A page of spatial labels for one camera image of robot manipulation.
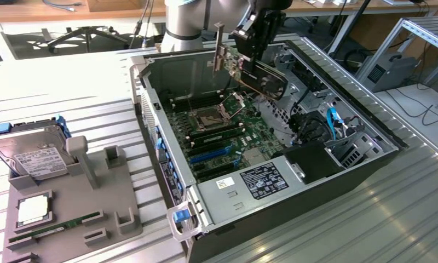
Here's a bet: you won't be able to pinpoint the black floor cable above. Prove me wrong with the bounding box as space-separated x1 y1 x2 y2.
383 82 438 127

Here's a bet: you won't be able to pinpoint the silver hard disk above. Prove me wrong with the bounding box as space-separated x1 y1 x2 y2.
0 128 79 182

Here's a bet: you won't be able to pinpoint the open black PC case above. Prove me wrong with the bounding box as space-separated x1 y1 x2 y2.
130 39 411 263

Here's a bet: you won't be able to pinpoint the CPU socket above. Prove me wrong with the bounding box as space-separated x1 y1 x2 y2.
192 107 231 133

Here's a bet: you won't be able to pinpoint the wooden desk white legs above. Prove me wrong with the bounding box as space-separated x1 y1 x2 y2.
284 0 438 54

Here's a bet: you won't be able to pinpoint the silver disk bay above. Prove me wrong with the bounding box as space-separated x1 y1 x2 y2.
323 130 400 170

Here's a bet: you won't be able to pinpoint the silver power supply unit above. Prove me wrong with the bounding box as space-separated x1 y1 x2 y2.
195 155 309 230

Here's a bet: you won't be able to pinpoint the silver drive cage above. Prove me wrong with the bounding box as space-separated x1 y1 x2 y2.
257 45 343 144

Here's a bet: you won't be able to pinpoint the grey equipment box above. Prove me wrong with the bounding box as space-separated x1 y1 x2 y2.
365 53 421 93

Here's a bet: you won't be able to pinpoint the silver chipset heatsink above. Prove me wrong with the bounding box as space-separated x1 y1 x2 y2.
241 148 267 165

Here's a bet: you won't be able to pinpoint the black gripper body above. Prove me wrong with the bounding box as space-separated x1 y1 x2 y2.
247 0 293 16

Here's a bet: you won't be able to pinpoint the aluminium frame rack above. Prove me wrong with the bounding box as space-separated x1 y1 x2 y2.
353 15 438 93

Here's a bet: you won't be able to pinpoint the blue case latch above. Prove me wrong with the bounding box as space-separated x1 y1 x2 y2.
172 209 192 223

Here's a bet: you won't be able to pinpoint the cable along robot arm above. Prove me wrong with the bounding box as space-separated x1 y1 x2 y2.
131 0 155 49

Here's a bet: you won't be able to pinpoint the black plastic shroud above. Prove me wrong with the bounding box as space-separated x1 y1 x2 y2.
281 141 347 185

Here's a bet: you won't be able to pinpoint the metal socket cover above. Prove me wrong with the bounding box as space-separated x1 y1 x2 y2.
219 91 252 119

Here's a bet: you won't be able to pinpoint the green motherboard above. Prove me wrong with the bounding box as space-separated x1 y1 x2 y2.
163 87 291 185

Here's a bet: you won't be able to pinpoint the black expansion slot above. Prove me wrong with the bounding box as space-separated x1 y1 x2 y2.
187 140 228 156
198 169 244 184
194 161 239 176

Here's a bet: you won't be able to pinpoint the blue grey cable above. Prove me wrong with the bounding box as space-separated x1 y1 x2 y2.
42 0 84 12

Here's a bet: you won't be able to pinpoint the black wire bundle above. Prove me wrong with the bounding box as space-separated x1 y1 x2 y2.
289 111 332 145

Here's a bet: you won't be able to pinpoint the grey parts rack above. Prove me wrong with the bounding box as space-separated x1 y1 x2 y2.
2 135 146 263

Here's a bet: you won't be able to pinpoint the black stand pole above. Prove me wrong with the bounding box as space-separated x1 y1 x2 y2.
327 0 373 54

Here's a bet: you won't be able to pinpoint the green RAM stick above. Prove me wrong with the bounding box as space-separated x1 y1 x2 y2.
8 215 100 244

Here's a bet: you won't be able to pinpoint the graphics card with metal bracket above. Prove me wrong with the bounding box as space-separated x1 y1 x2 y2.
212 22 291 101

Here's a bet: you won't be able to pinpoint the silver CPU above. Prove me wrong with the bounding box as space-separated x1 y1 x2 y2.
16 195 51 225

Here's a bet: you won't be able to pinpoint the dark RAM stick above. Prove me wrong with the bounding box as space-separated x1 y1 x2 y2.
192 130 244 146

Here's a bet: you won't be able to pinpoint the brown wooden box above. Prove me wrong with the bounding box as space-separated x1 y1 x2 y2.
87 0 144 13

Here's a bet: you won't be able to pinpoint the blue expansion slot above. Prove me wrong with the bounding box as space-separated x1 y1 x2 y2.
188 146 232 164

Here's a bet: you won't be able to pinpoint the blue disk wire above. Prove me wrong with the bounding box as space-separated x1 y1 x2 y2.
324 106 344 144

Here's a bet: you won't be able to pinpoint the socket locking lever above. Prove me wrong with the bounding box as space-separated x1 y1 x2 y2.
186 89 199 116

